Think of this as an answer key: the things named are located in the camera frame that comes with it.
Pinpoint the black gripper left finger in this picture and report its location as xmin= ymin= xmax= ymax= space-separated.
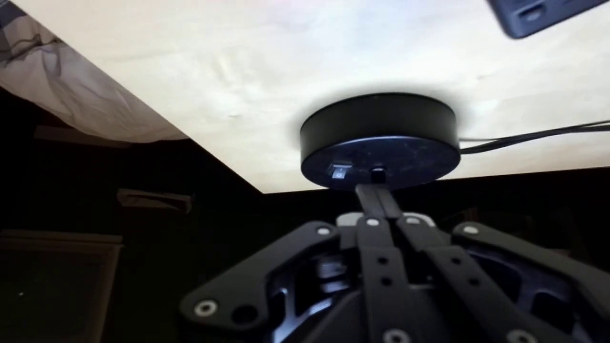
xmin=178 ymin=183 xmax=417 ymax=343

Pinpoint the table lamp with white shade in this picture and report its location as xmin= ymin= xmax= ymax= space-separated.
xmin=298 ymin=92 xmax=460 ymax=193

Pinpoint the light wooden side table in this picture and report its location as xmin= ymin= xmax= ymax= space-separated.
xmin=11 ymin=0 xmax=610 ymax=197

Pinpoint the dark remote control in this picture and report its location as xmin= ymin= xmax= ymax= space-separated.
xmin=485 ymin=0 xmax=610 ymax=42

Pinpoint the black lamp power cable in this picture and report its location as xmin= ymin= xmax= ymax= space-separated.
xmin=455 ymin=119 xmax=610 ymax=157

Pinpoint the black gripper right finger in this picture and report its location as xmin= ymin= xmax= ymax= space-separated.
xmin=377 ymin=183 xmax=610 ymax=343

